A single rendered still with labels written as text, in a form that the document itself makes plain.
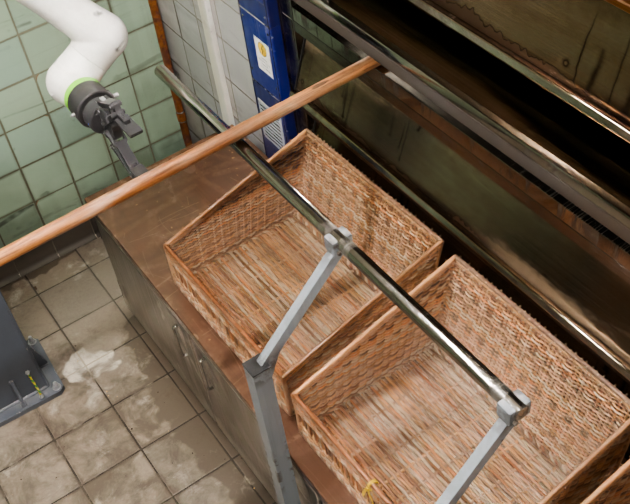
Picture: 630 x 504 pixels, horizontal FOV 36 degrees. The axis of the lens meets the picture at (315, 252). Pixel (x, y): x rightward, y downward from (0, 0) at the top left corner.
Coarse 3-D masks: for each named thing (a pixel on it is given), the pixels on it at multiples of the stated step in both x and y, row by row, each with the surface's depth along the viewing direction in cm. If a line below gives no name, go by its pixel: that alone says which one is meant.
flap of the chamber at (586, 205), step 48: (336, 0) 195; (384, 0) 196; (432, 48) 182; (480, 48) 182; (432, 96) 172; (480, 96) 170; (528, 96) 170; (576, 144) 159; (624, 144) 160; (576, 192) 150; (624, 192) 150; (624, 240) 145
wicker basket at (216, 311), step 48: (288, 144) 255; (240, 192) 254; (336, 192) 252; (384, 192) 236; (192, 240) 253; (240, 240) 264; (288, 240) 265; (384, 240) 241; (432, 240) 226; (192, 288) 245; (240, 288) 255; (288, 288) 253; (336, 288) 251; (240, 336) 229; (336, 336) 219; (288, 384) 219
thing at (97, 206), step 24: (360, 72) 213; (312, 96) 208; (264, 120) 204; (216, 144) 200; (168, 168) 196; (120, 192) 193; (72, 216) 189; (24, 240) 186; (48, 240) 188; (0, 264) 184
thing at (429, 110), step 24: (312, 24) 232; (336, 48) 227; (384, 72) 215; (408, 96) 210; (432, 120) 206; (456, 120) 201; (480, 144) 195; (504, 168) 191; (528, 192) 188; (552, 192) 183; (576, 216) 179; (600, 240) 176; (624, 264) 174
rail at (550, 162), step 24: (312, 0) 194; (360, 24) 184; (384, 48) 179; (432, 72) 172; (456, 96) 166; (480, 120) 163; (528, 144) 156; (552, 168) 153; (600, 192) 147; (624, 216) 143
